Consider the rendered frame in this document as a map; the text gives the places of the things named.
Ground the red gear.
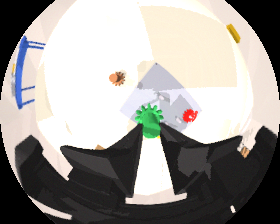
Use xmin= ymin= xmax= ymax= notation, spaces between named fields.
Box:
xmin=182 ymin=109 xmax=195 ymax=123

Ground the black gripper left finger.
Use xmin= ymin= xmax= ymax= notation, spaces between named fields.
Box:
xmin=60 ymin=123 xmax=142 ymax=198

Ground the green gear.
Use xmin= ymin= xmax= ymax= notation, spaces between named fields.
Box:
xmin=135 ymin=103 xmax=164 ymax=139

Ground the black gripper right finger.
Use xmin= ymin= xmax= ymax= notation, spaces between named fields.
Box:
xmin=159 ymin=123 xmax=242 ymax=196

